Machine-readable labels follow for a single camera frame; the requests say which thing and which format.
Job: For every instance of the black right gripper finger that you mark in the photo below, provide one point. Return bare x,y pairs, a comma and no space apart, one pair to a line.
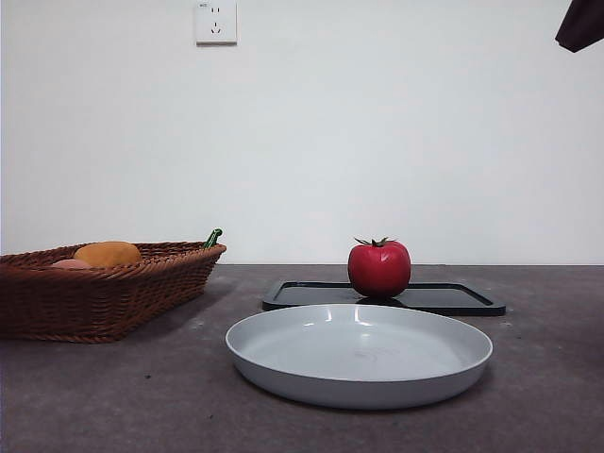
582,26

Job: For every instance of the red tomato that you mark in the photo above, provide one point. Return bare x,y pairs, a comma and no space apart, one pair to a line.
380,269

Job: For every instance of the dark rectangular tray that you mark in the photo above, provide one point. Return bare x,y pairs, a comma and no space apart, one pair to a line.
448,297

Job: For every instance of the white round plate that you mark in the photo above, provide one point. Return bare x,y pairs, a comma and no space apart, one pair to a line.
358,354

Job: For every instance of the green pepper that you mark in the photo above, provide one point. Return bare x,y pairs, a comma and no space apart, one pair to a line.
212,238

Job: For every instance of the brown wicker basket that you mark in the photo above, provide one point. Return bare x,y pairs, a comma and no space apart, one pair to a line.
94,302

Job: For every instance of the pinkish brown egg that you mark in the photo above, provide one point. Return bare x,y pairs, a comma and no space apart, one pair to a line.
71,264

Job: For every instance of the white wall socket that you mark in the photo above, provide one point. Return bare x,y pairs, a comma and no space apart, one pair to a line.
216,28

